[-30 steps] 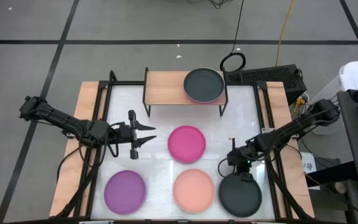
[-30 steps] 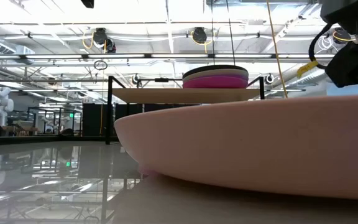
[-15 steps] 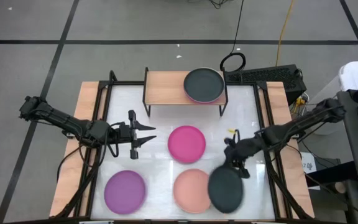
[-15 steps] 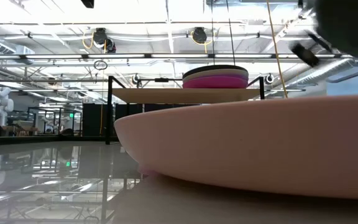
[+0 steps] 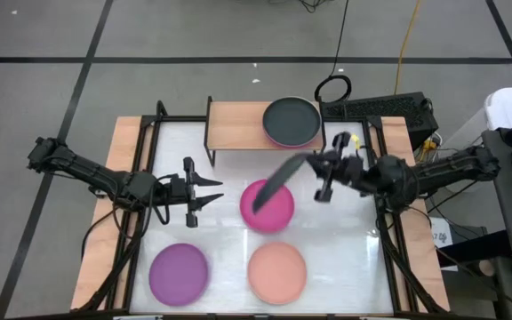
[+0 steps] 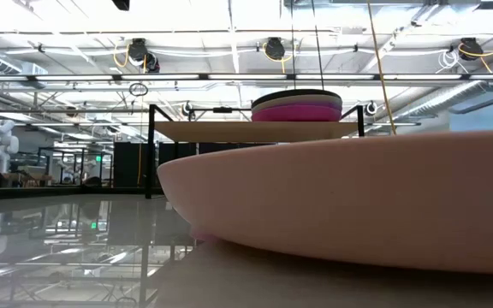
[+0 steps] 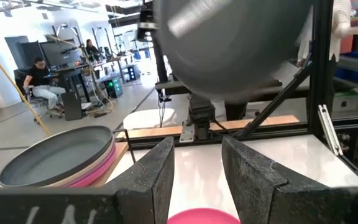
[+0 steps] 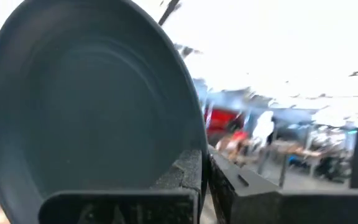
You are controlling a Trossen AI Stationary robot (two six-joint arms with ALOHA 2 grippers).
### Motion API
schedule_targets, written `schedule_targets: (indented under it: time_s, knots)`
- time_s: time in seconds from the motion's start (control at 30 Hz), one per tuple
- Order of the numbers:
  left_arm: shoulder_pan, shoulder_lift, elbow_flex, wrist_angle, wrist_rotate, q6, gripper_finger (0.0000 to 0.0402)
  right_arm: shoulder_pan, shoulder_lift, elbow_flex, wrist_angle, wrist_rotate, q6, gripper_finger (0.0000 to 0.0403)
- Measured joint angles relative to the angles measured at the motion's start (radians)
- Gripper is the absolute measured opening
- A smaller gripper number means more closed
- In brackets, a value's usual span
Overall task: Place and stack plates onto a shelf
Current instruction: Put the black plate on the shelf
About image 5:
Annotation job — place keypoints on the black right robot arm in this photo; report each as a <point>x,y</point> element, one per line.
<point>438,171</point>

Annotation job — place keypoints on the white plastic container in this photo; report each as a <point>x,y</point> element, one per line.
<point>511,106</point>

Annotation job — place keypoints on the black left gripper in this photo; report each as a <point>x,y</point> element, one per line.
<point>178,191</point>

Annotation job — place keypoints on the wooden shelf with black legs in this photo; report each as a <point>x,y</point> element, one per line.
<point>234,126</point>

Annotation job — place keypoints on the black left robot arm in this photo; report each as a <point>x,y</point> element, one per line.
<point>82,171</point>

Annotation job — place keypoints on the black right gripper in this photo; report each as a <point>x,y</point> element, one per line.
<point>349,171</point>

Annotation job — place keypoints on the black computer case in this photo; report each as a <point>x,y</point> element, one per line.
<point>394,109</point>

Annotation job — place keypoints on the dark grey plate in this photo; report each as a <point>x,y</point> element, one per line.
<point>278,180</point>
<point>291,121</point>

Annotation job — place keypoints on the white printed paper sheet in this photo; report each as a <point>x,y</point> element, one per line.
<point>440,233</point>

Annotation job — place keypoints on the salmon pink plate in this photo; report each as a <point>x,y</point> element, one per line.
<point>277,273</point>

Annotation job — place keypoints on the black metal table frame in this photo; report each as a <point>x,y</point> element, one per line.
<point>180,118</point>

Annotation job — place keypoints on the yellow plug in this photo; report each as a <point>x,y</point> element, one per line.
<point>429,144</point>

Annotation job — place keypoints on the purple plate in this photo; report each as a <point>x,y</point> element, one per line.
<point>178,275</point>

